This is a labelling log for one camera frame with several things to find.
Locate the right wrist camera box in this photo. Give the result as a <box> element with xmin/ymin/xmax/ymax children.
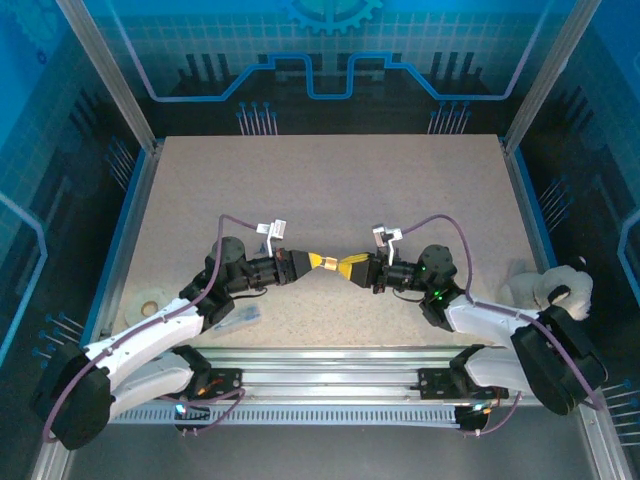
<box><xmin>371</xmin><ymin>224</ymin><xmax>404</xmax><ymax>266</ymax></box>

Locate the black controller board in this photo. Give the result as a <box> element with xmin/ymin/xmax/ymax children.
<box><xmin>172</xmin><ymin>392</ymin><xmax>212</xmax><ymax>437</ymax></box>
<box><xmin>455</xmin><ymin>399</ymin><xmax>496</xmax><ymax>437</ymax></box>

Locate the aluminium frame post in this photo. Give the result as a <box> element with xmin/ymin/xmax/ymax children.
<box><xmin>53</xmin><ymin>0</ymin><xmax>164</xmax><ymax>154</ymax></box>
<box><xmin>502</xmin><ymin>0</ymin><xmax>604</xmax><ymax>156</ymax></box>

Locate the aluminium side rail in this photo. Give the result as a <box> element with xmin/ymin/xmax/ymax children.
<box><xmin>94</xmin><ymin>139</ymin><xmax>165</xmax><ymax>346</ymax></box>
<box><xmin>499</xmin><ymin>139</ymin><xmax>575</xmax><ymax>351</ymax></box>

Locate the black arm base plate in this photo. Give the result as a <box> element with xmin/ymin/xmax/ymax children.
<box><xmin>189</xmin><ymin>367</ymin><xmax>245</xmax><ymax>401</ymax></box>
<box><xmin>417</xmin><ymin>367</ymin><xmax>510</xmax><ymax>401</ymax></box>

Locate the clear plastic bag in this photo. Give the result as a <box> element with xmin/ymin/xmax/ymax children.
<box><xmin>212</xmin><ymin>305</ymin><xmax>263</xmax><ymax>334</ymax></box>

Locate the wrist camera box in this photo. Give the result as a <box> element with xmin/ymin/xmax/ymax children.
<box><xmin>371</xmin><ymin>224</ymin><xmax>404</xmax><ymax>266</ymax></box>
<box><xmin>255</xmin><ymin>218</ymin><xmax>288</xmax><ymax>257</ymax></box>

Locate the white tape roll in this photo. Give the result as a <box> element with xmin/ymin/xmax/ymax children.
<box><xmin>123</xmin><ymin>289</ymin><xmax>172</xmax><ymax>327</ymax></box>

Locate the blue table edge strip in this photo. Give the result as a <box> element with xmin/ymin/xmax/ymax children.
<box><xmin>74</xmin><ymin>147</ymin><xmax>151</xmax><ymax>351</ymax></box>
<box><xmin>513</xmin><ymin>147</ymin><xmax>590</xmax><ymax>365</ymax></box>

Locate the grey slotted cable duct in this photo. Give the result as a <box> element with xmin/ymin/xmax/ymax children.
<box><xmin>109</xmin><ymin>405</ymin><xmax>464</xmax><ymax>427</ymax></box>

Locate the white plush toy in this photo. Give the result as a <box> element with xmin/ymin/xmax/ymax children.
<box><xmin>503</xmin><ymin>255</ymin><xmax>595</xmax><ymax>321</ymax></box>

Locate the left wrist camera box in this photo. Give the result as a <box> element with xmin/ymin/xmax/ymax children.
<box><xmin>255</xmin><ymin>218</ymin><xmax>288</xmax><ymax>257</ymax></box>

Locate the wide aluminium base rail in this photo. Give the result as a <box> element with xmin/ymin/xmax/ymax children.
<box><xmin>149</xmin><ymin>344</ymin><xmax>601</xmax><ymax>409</ymax></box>

